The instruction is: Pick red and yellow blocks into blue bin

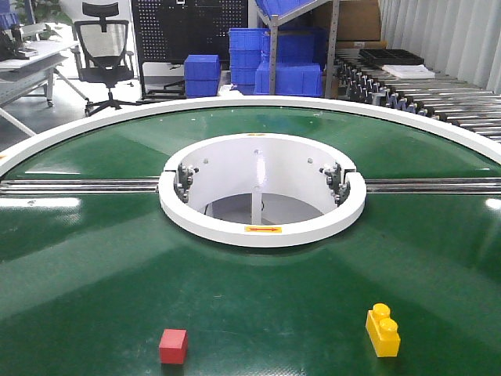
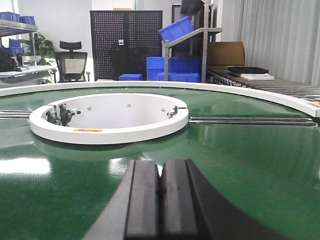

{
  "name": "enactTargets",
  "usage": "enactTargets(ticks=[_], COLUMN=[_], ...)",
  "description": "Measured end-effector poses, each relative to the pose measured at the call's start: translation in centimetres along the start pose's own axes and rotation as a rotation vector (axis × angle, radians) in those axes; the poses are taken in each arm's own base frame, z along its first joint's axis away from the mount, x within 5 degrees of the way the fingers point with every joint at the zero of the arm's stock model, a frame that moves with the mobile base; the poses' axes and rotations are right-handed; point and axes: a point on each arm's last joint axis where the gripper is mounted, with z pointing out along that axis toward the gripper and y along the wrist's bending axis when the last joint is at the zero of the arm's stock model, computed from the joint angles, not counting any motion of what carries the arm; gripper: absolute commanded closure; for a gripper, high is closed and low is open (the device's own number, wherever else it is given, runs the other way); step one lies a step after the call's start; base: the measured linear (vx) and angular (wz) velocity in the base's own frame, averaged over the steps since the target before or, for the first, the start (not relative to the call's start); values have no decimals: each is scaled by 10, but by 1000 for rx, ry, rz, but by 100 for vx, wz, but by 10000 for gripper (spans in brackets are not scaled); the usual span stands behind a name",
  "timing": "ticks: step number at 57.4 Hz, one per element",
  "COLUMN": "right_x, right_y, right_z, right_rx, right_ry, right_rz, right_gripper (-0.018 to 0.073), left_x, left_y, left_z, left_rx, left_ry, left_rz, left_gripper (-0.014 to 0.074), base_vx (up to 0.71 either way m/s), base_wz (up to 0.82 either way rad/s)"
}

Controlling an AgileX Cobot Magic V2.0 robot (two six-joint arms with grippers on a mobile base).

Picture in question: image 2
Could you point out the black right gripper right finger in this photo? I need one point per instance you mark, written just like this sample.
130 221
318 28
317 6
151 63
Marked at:
192 209

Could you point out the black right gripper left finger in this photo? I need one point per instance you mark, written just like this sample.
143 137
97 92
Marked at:
132 212

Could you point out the tilted blue bin on shelf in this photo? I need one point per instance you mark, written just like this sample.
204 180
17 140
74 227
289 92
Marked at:
177 29

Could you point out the small blue crate on floor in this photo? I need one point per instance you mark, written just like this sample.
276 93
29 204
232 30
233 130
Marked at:
131 77

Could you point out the stacked blue crates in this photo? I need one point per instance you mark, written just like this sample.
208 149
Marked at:
179 69

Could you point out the black tray on rollers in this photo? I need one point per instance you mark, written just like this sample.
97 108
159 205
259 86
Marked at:
247 70

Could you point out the white foam sheet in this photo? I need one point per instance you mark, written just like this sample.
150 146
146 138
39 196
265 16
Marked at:
258 77

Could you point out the white outer conveyor rim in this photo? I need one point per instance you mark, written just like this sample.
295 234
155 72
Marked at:
305 106

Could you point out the brown cardboard box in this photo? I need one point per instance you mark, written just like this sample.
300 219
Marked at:
227 53

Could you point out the black mesh office chair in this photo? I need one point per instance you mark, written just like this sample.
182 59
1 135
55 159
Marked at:
71 64

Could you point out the steel roller conveyor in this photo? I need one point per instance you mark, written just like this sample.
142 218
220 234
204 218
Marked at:
281 86

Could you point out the black perforated pegboard cabinet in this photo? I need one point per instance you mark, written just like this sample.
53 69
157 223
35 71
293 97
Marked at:
122 40

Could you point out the white folding desk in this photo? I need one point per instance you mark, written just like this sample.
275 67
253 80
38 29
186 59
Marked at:
32 73

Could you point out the black backpack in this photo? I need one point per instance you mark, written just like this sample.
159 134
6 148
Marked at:
7 63

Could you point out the grey metal shelf rack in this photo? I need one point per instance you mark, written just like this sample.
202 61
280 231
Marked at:
190 6

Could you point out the steel rack with blue bins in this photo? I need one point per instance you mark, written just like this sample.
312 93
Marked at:
10 25

